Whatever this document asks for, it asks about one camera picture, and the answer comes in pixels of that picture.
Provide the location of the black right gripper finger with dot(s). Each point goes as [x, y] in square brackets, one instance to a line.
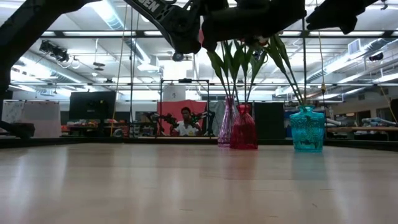
[323, 20]
[349, 26]

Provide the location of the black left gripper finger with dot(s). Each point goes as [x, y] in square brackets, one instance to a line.
[273, 27]
[280, 11]

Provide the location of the red tulip bouquet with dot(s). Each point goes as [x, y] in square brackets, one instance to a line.
[227, 56]

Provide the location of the green flower stem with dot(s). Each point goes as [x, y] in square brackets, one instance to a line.
[238, 59]

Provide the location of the red artificial tulip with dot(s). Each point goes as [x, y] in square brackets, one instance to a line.
[257, 65]

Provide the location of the background black robot arm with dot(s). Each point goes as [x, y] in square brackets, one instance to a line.
[205, 119]
[164, 119]

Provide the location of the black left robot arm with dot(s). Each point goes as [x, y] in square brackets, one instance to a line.
[174, 21]

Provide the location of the purple glass vase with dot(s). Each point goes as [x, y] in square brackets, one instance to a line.
[225, 130]

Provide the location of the teal glass vase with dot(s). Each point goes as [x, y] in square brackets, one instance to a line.
[307, 130]

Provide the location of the red glass vase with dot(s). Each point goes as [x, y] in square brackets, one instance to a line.
[244, 133]

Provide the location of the white ceiling vent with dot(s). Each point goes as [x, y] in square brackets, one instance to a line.
[354, 46]

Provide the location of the thick black crossbar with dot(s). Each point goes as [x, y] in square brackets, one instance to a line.
[140, 33]

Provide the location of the black partition panel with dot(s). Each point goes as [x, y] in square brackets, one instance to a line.
[269, 121]

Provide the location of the wooden background table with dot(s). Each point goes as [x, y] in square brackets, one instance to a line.
[367, 128]

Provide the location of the red cloth partition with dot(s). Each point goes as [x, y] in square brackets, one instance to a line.
[169, 109]

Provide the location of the thin black crossbar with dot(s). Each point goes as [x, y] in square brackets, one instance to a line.
[140, 84]

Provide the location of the person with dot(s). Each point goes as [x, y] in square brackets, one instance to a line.
[186, 127]

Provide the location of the black monitor screen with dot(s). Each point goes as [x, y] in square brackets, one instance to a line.
[92, 105]

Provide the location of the cluttered background desk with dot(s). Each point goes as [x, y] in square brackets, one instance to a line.
[93, 127]

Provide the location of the white board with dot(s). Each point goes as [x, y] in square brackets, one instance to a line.
[37, 118]

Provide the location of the black base block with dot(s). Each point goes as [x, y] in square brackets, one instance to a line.
[20, 130]

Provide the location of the round black ceiling camera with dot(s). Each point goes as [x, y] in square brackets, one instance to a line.
[178, 58]

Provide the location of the silver ceiling duct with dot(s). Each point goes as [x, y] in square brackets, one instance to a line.
[107, 15]

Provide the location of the black table edge rail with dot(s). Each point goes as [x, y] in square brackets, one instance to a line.
[77, 142]

